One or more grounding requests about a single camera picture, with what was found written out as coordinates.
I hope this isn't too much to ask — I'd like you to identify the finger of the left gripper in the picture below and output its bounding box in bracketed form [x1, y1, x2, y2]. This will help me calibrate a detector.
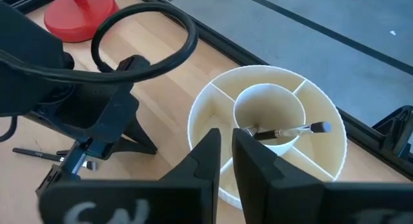
[109, 137, 156, 156]
[123, 116, 159, 153]

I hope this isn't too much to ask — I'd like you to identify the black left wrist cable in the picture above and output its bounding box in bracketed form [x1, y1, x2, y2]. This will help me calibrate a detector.
[0, 2, 199, 85]

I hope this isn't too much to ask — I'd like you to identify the red round stand base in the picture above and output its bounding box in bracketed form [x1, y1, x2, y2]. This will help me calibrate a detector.
[43, 0, 120, 44]

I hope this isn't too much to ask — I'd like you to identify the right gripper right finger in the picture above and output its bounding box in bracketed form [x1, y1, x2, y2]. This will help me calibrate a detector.
[231, 127, 413, 224]

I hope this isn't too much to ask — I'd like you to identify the slim makeup brush black handle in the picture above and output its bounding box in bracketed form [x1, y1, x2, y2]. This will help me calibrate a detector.
[243, 124, 261, 137]
[251, 121, 333, 142]

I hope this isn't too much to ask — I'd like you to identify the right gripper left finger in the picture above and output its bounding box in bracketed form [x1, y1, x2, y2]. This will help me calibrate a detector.
[37, 127, 223, 224]

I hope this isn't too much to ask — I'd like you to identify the black pen on table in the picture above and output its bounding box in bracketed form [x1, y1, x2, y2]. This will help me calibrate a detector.
[12, 147, 99, 171]

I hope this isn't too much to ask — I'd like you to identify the cream round divided organizer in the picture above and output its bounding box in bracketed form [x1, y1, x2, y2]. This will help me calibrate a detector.
[186, 65, 348, 210]

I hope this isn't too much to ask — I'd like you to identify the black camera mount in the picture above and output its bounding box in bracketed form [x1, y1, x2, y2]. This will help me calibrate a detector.
[372, 105, 413, 161]

